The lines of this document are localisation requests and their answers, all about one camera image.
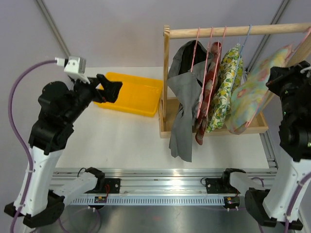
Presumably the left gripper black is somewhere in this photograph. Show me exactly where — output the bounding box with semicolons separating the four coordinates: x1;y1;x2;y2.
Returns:
64;73;122;125

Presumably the pastel tie-dye skirt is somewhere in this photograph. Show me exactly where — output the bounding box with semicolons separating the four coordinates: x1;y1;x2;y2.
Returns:
225;44;292;134

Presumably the lemon print skirt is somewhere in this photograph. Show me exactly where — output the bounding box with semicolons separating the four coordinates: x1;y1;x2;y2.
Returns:
206;43;243;133

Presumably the blue hanger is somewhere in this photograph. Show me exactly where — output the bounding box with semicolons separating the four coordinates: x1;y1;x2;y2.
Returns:
225;24;253;115

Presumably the red plaid skirt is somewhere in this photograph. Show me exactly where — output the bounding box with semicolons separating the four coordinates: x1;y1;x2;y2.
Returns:
195;42;222;145

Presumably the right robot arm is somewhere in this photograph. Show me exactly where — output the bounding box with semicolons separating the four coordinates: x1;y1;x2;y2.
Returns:
244;61;311;232

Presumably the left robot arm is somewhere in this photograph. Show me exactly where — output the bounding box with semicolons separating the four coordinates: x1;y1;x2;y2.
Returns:
4;74;122;229

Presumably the grey skirt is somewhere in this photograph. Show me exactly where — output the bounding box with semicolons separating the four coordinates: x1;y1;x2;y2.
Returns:
167;40;213;162

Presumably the yellow plastic tray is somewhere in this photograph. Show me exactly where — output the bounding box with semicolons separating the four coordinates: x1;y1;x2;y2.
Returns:
95;72;163;117

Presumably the wooden clothes rack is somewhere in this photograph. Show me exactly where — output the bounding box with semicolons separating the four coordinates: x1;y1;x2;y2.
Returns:
158;22;311;139

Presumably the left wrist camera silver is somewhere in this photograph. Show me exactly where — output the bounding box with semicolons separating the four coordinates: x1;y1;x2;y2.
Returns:
64;56;90;83

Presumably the aluminium rail frame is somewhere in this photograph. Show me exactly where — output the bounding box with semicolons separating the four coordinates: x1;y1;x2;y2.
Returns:
48;131;283;205

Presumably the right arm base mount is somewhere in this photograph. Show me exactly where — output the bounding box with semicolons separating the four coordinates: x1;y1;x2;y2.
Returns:
200;167;268;195

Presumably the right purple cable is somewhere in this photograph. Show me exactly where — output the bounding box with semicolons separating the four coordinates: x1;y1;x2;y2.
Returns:
284;169;311;233

